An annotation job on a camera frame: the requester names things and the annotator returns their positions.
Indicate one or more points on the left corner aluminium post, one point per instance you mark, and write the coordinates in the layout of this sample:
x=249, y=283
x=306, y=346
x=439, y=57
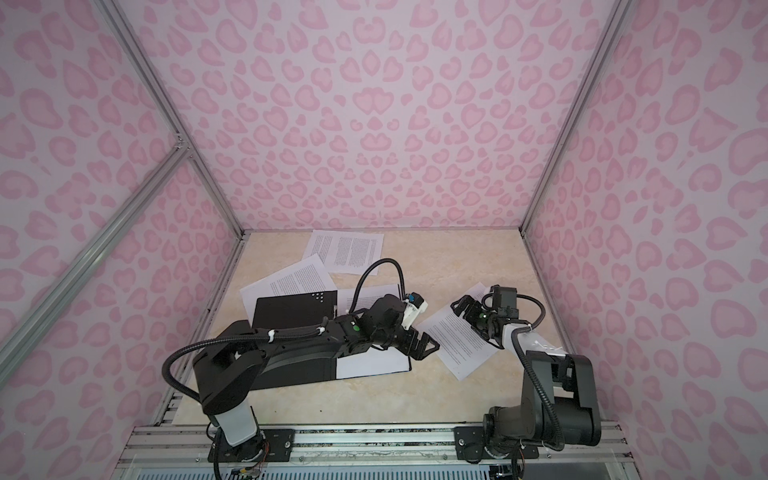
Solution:
x=128, y=40

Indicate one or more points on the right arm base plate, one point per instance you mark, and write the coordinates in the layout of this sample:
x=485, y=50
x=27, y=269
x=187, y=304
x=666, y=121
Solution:
x=473, y=445

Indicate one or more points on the printed paper sheet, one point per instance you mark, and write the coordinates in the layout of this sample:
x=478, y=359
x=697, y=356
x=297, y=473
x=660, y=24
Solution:
x=306, y=276
x=373, y=362

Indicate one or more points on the blue folder black inside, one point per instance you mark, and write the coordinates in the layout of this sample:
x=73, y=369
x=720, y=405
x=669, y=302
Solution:
x=295, y=311

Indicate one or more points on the corner aluminium post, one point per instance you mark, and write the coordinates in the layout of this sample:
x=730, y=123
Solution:
x=608, y=40
x=128, y=40

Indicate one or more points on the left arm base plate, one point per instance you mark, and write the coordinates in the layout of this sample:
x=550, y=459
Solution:
x=269, y=445

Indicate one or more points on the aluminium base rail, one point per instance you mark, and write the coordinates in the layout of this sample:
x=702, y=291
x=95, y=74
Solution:
x=366, y=451

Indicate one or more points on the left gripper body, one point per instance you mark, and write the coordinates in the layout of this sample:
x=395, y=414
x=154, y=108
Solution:
x=405, y=339

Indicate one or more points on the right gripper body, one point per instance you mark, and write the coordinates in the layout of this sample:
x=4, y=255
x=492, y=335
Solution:
x=481, y=320

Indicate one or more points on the right corner aluminium post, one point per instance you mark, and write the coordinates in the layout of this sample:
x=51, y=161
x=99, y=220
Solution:
x=608, y=40

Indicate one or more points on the diagonal aluminium frame bar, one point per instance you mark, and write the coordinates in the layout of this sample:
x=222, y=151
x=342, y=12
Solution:
x=39, y=319

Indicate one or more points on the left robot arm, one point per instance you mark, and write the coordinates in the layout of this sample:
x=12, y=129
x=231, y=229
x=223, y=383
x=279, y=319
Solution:
x=227, y=368

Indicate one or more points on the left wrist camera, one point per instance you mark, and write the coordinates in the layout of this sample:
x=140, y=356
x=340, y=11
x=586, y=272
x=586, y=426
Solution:
x=414, y=305

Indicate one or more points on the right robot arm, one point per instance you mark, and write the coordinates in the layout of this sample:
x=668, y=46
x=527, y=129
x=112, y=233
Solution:
x=558, y=403

